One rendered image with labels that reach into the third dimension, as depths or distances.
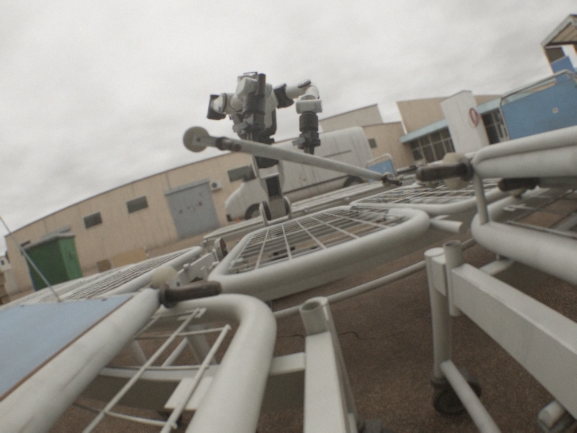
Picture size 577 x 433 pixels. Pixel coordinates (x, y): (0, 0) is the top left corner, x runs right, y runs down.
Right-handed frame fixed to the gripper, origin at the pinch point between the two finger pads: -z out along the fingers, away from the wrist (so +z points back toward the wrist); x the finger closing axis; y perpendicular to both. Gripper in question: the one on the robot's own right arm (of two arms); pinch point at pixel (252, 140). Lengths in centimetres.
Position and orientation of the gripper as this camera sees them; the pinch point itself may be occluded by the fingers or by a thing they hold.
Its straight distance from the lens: 96.6
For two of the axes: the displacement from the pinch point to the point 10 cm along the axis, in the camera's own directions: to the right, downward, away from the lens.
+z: 0.1, -10.0, 0.1
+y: 7.8, 0.1, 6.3
